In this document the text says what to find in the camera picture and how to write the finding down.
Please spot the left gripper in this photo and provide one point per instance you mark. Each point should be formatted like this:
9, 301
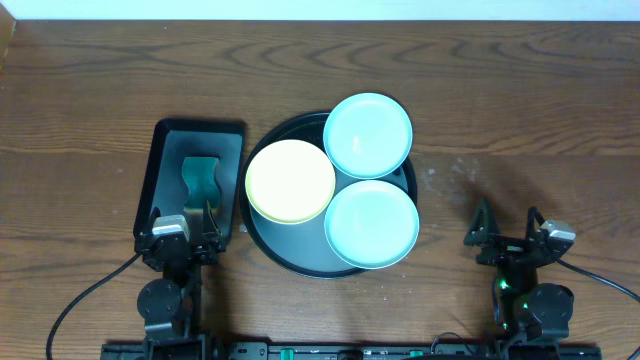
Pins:
216, 238

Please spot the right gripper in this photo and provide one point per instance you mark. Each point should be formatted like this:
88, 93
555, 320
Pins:
506, 245

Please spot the green yellow sponge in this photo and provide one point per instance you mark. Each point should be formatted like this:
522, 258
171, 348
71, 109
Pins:
199, 176

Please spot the yellow plate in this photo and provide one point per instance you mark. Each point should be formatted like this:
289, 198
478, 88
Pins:
290, 181

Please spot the mint green plate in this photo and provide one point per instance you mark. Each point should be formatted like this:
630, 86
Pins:
368, 135
371, 224

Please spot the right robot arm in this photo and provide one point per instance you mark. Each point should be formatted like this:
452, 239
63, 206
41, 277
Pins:
534, 316

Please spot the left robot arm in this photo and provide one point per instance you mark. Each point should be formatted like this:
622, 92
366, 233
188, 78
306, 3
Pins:
171, 305

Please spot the black round tray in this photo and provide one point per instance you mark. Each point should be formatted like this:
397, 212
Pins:
303, 248

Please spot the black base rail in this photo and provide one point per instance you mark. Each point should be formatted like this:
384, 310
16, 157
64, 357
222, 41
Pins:
263, 351

